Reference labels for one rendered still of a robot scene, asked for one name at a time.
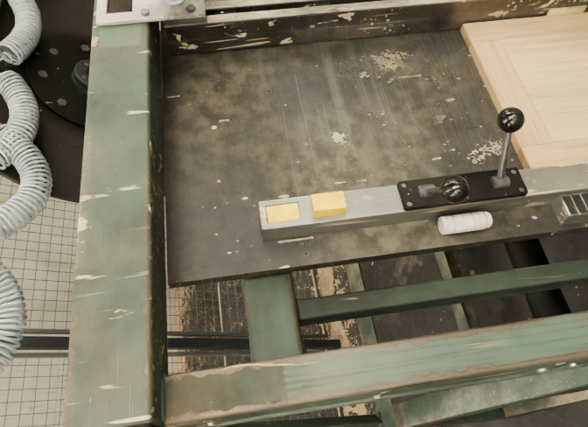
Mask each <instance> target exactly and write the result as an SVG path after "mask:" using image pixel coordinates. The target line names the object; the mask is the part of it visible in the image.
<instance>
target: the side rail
mask: <svg viewBox="0 0 588 427"><path fill-rule="evenodd" d="M583 367H588V311H580V312H573V313H568V314H562V315H556V316H550V317H545V318H534V319H528V320H523V321H516V322H510V323H505V324H498V325H488V326H482V327H476V328H471V329H465V330H458V331H453V332H442V333H436V334H431V335H424V336H419V337H413V338H407V339H396V340H391V341H384V342H379V343H373V344H367V345H361V346H350V347H344V348H339V349H333V350H327V351H321V352H316V353H305V354H299V355H293V356H287V357H281V358H275V359H269V360H259V361H253V362H247V363H242V364H235V365H229V366H224V367H213V368H207V369H201V370H195V371H190V372H184V373H178V374H167V375H165V376H164V377H163V378H165V391H166V392H165V395H166V421H165V422H164V425H165V426H167V427H170V426H177V427H221V426H227V425H232V424H242V423H247V422H253V421H258V420H263V419H269V418H274V417H285V416H290V415H296V414H301V413H306V412H312V411H317V410H327V409H333V408H338V407H344V406H349V405H355V404H360V403H370V402H375V401H380V400H387V399H392V398H397V397H403V396H413V395H418V394H423V393H429V392H434V391H439V390H446V389H455V388H461V387H466V386H472V385H477V384H482V383H488V382H498V381H504V380H509V379H514V378H520V377H525V376H531V375H540V374H546V373H552V372H557V371H563V370H568V369H573V368H583Z"/></svg>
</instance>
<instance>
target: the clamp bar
mask: <svg viewBox="0 0 588 427"><path fill-rule="evenodd" d="M108 2H109V0H97V10H96V22H95V23H96V25H97V26H103V25H126V24H134V23H143V22H153V21H163V23H164V29H165V33H166V37H167V40H168V45H169V47H170V51H171V55H180V54H188V53H207V52H217V51H226V50H236V49H245V48H255V47H265V46H283V45H292V44H302V43H311V42H321V41H331V40H341V39H358V38H368V37H378V36H388V35H397V34H406V33H416V32H434V31H444V30H454V29H461V26H462V24H467V23H477V22H486V21H496V20H506V19H516V18H534V17H543V16H546V14H547V13H548V11H549V9H552V8H562V7H571V6H581V5H587V7H586V8H585V10H584V12H588V0H227V1H217V2H206V3H205V2H204V0H185V1H184V2H183V3H181V4H179V5H169V4H168V3H165V2H163V1H161V0H132V11H131V12H120V13H109V14H108Z"/></svg>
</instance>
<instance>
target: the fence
mask: <svg viewBox="0 0 588 427"><path fill-rule="evenodd" d="M519 173H520V174H521V177H522V179H523V182H524V184H525V186H526V187H527V189H528V193H527V195H526V196H521V197H514V198H507V199H494V200H488V201H481V202H473V203H466V204H459V205H453V206H440V207H433V208H425V209H418V210H412V211H404V209H403V204H402V202H401V198H400V195H399V192H398V189H397V186H396V185H389V186H382V187H374V188H367V189H360V190H352V191H345V192H343V193H344V197H345V201H346V213H345V214H339V215H332V216H325V217H318V218H313V215H312V207H311V195H310V196H303V197H296V198H288V199H274V200H267V201H260V202H258V205H259V214H260V221H261V228H262V240H263V241H270V240H276V239H283V238H291V237H298V236H304V235H317V234H323V233H331V232H338V231H344V230H351V229H358V228H371V227H378V226H385V225H391V224H398V223H405V222H412V221H425V220H431V219H438V218H439V217H440V216H446V215H453V214H466V213H472V212H479V211H481V212H485V211H486V212H492V211H499V210H506V209H513V208H519V207H532V206H539V205H546V204H551V203H552V202H553V201H554V200H555V199H556V198H557V197H558V196H559V195H566V194H573V193H586V192H588V162H581V163H574V164H560V165H553V166H546V167H538V168H531V169H524V170H519ZM292 203H297V205H298V210H299V215H300V220H290V221H284V222H277V223H270V224H268V222H267V216H266V207H271V206H278V205H285V204H292Z"/></svg>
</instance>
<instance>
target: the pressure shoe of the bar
mask: <svg viewBox="0 0 588 427"><path fill-rule="evenodd" d="M586 7H587V5H581V6H571V7H562V8H552V9H549V11H548V13H547V14H546V16H553V15H563V14H572V13H582V12H584V11H585V8H586Z"/></svg>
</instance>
